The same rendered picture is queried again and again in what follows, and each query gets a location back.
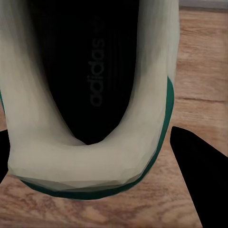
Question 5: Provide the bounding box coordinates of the gym shoe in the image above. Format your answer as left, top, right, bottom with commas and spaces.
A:
0, 0, 180, 201

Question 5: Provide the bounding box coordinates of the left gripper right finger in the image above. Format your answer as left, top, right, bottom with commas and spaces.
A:
170, 126, 228, 228

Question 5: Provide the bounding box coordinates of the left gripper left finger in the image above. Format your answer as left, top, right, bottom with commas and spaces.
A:
0, 130, 10, 183

